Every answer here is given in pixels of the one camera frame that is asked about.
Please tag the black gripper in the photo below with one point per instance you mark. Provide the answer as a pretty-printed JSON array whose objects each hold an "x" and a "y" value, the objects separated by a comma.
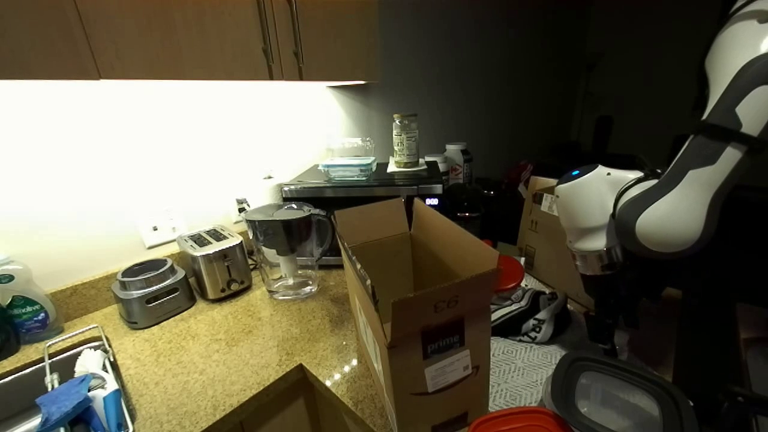
[{"x": 614, "y": 293}]

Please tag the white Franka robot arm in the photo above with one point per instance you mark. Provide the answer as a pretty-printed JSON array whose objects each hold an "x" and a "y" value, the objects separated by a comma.
[{"x": 681, "y": 182}]

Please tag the open cardboard box plain flaps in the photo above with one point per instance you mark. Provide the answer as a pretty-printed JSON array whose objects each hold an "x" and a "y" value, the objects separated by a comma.
[{"x": 554, "y": 240}]

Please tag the cardboard box with label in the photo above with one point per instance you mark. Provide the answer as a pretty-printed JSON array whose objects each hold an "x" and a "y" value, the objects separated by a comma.
[{"x": 432, "y": 319}]

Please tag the small white bottle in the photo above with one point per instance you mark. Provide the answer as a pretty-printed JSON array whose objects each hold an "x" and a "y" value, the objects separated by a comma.
[{"x": 456, "y": 164}]

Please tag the brown cardboard box corner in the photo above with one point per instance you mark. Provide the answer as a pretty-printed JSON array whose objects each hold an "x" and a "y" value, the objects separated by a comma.
[{"x": 296, "y": 403}]

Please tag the soap bottle with green label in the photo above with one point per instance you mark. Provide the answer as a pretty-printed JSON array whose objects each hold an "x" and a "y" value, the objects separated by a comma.
[{"x": 26, "y": 300}]

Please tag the black white plastic package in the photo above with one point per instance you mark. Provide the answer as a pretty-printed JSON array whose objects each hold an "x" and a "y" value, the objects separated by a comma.
[{"x": 536, "y": 314}]

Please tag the grey patterned cloth mat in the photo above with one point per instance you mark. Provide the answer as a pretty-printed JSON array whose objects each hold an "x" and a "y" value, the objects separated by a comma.
[{"x": 520, "y": 372}]

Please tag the red round lids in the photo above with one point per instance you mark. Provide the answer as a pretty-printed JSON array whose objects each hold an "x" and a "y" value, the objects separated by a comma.
[{"x": 507, "y": 275}]

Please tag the white flat plate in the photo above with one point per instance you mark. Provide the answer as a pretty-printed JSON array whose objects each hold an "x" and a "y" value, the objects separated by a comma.
[{"x": 406, "y": 169}]

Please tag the black microwave oven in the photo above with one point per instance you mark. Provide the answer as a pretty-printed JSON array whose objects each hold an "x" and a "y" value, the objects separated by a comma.
[{"x": 360, "y": 193}]

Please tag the clear container with blue lid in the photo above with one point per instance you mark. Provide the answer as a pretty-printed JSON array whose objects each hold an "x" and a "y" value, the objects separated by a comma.
[{"x": 350, "y": 164}]

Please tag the clear water filter pitcher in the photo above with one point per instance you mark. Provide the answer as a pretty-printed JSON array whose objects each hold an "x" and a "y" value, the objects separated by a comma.
[{"x": 286, "y": 247}]

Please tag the silver two slot toaster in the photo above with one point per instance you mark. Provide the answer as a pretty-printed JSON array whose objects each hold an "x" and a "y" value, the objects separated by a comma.
[{"x": 218, "y": 264}]

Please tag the grey round appliance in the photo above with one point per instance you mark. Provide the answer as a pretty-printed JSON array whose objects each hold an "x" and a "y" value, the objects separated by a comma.
[{"x": 153, "y": 292}]

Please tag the wooden upper cabinets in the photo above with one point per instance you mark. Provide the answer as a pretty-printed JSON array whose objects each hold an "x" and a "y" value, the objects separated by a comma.
[{"x": 177, "y": 36}]

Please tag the blue cloth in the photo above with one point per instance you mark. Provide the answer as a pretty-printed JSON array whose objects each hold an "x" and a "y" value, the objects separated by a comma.
[{"x": 75, "y": 403}]

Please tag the white wall outlet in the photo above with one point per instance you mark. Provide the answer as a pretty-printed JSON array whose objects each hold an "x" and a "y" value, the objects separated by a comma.
[{"x": 160, "y": 230}]

